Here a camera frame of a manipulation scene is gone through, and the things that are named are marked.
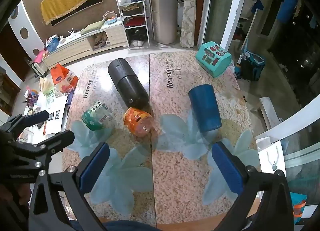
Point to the green printed cup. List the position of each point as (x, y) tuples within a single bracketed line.
[(97, 117)]

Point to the black and blue bag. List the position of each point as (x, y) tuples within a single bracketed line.
[(250, 67)]

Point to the patterned curtain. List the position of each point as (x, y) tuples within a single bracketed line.
[(188, 13)]

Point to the tower air conditioner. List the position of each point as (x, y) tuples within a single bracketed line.
[(163, 8)]

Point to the white paper sheet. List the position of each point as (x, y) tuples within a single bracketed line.
[(56, 113)]

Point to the blue cup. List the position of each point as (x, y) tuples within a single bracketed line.
[(205, 108)]

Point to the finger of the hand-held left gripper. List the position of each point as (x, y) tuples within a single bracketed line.
[(33, 118), (58, 140)]

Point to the fruit basket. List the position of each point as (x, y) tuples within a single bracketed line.
[(111, 18)]

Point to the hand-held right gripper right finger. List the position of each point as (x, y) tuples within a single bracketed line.
[(228, 171)]

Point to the white tv cabinet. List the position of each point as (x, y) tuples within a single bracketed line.
[(82, 46)]

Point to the white shelf rack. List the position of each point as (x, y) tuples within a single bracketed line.
[(133, 21)]

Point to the orange plastic bag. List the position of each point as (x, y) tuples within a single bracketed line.
[(63, 77)]

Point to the green cushion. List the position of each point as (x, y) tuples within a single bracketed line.
[(93, 26)]

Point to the white paper bag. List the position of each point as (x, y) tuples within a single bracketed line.
[(272, 156)]

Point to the white bench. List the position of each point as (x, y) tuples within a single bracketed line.
[(270, 112)]

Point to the black television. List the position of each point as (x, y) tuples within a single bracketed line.
[(90, 3)]

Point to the teal printed box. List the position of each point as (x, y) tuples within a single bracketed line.
[(213, 58)]

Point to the orange plastic cup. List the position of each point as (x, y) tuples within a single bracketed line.
[(138, 121)]

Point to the green packet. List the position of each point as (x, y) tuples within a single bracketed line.
[(50, 95)]

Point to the small suitcase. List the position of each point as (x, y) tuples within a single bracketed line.
[(38, 67)]

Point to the black cylindrical cup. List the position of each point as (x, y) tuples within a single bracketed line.
[(127, 83)]

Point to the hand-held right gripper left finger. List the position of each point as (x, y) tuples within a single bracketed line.
[(93, 164)]

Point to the white slippers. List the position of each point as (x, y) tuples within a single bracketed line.
[(137, 43)]

